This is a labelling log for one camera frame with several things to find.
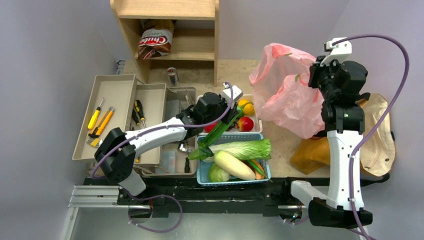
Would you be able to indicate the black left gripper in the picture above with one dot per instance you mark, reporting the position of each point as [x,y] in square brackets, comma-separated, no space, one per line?
[232,111]

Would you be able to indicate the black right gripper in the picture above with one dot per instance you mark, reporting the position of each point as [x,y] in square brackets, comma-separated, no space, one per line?
[315,74]

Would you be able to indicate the green cucumber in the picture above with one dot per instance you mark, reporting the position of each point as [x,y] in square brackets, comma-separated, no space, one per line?
[217,131]

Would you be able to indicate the red yellow apple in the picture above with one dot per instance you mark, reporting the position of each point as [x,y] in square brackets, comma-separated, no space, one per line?
[245,124]

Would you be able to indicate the pink plastic grocery bag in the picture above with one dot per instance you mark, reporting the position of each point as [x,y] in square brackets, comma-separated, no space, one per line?
[281,93]

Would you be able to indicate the green napa cabbage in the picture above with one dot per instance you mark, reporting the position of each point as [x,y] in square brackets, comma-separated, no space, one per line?
[246,150]

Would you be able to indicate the white daikon radish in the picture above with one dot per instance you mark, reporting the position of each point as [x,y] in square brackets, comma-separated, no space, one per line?
[233,166]

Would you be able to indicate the brown Trader Joe's bag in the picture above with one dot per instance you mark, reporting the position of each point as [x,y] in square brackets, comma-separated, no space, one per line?
[376,155]

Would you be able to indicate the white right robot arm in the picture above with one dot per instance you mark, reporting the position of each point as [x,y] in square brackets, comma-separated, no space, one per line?
[340,84]

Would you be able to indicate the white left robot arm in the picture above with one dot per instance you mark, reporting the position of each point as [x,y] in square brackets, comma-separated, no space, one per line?
[117,153]

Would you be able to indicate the yellow lemon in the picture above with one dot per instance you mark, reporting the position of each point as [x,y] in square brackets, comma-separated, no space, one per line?
[247,107]

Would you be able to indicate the white perforated basket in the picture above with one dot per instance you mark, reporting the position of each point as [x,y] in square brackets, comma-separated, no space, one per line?
[257,127]

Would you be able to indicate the green leafy vegetable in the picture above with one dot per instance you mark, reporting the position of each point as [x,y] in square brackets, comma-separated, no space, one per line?
[201,153]

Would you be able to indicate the grey plastic case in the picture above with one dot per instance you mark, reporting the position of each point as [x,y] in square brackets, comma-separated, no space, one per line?
[172,108]

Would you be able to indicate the silver drink can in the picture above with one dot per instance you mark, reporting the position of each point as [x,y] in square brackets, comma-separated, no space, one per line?
[173,76]

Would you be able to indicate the long green bean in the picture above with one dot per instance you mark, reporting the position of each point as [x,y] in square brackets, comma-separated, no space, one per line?
[258,165]

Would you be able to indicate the blue perforated basket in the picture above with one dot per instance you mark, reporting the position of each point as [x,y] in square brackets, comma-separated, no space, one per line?
[203,167]

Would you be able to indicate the beige toolbox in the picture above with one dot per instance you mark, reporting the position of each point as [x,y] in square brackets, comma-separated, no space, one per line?
[150,164]

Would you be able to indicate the small black screwdriver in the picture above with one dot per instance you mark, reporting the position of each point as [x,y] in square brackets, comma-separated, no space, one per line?
[187,167]

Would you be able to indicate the clear small parts box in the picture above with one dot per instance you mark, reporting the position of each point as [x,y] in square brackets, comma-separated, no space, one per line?
[168,161]

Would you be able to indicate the black yellow screwdriver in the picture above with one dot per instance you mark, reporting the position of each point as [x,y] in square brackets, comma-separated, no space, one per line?
[138,107]
[135,118]

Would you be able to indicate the Chubs snack bag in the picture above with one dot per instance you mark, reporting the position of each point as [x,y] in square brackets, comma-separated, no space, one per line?
[156,40]

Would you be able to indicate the beige toolbox tray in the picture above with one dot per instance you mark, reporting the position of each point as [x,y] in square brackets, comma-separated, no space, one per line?
[119,92]

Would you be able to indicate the orange utility knife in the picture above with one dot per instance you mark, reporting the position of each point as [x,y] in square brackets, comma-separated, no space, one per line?
[102,124]

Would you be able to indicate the wooden shelf unit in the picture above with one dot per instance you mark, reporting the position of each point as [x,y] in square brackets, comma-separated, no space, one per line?
[195,39]

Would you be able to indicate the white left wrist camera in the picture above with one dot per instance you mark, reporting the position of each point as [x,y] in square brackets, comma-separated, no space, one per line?
[231,93]

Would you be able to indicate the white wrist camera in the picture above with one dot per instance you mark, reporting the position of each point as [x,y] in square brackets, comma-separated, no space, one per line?
[231,93]
[339,49]

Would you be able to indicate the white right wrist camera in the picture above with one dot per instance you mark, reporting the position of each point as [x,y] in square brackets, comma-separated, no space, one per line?
[339,49]

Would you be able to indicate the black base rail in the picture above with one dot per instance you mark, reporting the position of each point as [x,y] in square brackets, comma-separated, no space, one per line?
[171,195]

